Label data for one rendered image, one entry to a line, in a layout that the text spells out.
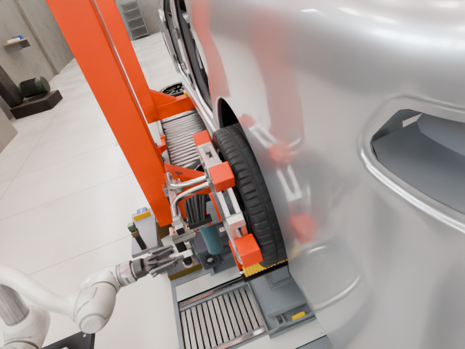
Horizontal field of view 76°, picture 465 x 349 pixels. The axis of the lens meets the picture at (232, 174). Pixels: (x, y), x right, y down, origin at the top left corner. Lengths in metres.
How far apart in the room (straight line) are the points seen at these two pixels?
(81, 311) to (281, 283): 1.05
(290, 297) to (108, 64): 1.47
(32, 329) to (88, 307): 0.72
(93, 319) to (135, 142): 0.88
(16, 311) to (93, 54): 1.21
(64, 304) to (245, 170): 0.76
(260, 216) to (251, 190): 0.10
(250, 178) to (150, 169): 0.79
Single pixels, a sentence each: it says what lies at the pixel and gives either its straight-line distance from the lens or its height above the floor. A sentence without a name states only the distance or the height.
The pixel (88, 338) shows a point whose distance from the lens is 1.97.
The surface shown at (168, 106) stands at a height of 0.65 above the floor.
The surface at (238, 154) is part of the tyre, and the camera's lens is 1.11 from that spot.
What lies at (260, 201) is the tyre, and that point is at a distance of 1.07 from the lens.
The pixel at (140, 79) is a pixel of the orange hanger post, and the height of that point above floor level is 1.02.
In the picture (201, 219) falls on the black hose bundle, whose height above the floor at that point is 0.98.
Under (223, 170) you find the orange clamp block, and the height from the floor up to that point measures 1.15.
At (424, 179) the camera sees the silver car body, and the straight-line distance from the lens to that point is 0.41.
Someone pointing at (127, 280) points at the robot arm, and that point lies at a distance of 1.29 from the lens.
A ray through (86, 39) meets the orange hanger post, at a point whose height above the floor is 1.62.
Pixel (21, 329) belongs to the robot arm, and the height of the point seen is 0.60.
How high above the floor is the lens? 1.69
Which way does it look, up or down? 33 degrees down
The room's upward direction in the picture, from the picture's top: 16 degrees counter-clockwise
